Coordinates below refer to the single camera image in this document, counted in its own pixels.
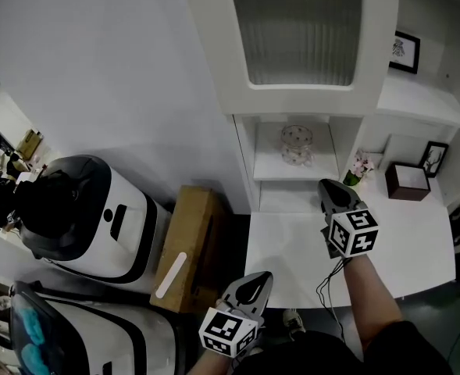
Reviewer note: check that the person's left forearm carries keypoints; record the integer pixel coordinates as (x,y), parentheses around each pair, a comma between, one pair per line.
(210,366)

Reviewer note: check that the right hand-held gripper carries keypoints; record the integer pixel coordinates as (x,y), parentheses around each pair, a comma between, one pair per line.
(352,225)

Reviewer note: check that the small background cardboard box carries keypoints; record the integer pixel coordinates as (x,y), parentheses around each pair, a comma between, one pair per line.
(29,143)

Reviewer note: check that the white machine with black top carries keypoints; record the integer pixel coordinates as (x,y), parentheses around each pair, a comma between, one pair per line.
(128,217)

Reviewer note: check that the person's black clothing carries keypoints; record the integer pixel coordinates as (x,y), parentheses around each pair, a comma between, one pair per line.
(331,356)

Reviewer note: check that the ribbed glass cabinet door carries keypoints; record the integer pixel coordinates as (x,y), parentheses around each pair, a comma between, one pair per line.
(296,33)

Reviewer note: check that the clear dotted glass cup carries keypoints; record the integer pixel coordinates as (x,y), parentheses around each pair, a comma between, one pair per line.
(297,147)

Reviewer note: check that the black framed sketch picture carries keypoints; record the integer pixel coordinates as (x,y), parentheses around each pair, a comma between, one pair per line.
(405,51)

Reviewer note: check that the black framed deer picture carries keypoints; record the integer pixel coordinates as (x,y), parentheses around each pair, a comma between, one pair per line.
(434,158)

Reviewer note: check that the dark brown square box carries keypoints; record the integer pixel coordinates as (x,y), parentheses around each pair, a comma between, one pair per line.
(407,180)

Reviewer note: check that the pink flower in green pot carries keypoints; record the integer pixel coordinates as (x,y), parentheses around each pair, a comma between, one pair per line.
(359,166)

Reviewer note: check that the brown cardboard box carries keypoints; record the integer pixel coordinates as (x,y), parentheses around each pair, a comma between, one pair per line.
(190,248)

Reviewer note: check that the person's right forearm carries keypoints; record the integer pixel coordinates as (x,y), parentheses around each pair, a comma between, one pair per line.
(368,299)

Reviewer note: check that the white shelf unit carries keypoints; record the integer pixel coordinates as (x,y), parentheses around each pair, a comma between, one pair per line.
(276,172)

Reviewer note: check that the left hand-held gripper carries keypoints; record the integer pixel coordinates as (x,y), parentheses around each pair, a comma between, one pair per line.
(233,322)

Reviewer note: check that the white machine with blue contents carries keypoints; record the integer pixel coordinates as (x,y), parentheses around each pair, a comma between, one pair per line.
(108,338)

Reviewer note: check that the person's shoe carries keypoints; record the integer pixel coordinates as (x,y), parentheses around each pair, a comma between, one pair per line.
(293,322)

